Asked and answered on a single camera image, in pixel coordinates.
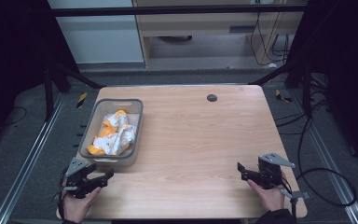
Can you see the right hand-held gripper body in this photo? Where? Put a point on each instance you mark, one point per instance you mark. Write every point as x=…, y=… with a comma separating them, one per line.
x=270, y=172

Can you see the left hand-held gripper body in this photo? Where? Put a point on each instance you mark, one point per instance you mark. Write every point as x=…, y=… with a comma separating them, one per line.
x=76, y=182

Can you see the person's left hand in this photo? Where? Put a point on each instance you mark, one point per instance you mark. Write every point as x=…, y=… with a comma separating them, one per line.
x=77, y=206

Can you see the person's right hand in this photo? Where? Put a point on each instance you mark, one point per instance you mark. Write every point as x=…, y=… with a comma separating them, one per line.
x=270, y=197

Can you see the grey plastic basket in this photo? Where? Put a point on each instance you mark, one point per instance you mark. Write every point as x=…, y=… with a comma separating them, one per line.
x=112, y=132

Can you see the white and orange cloth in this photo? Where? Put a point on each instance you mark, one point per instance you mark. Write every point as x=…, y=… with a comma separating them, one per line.
x=114, y=133

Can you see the yellow and black tape strip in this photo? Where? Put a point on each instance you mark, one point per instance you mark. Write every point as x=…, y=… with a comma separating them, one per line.
x=282, y=97
x=81, y=100

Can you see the white cabinet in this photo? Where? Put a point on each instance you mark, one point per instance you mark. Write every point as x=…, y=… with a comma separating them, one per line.
x=101, y=37

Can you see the black curtain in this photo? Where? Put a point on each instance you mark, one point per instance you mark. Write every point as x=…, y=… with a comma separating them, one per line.
x=345, y=62
x=15, y=56

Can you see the grey bracket with black rod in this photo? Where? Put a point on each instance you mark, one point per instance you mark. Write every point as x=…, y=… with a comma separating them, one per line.
x=296, y=195

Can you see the aluminium floor rail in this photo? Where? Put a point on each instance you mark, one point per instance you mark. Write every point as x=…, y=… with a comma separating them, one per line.
x=329, y=161
x=28, y=158

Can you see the black frame strut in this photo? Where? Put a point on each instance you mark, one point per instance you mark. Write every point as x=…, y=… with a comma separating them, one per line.
x=295, y=70
x=74, y=74

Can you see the black horizontal frame bar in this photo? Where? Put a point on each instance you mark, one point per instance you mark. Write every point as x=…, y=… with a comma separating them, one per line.
x=174, y=11

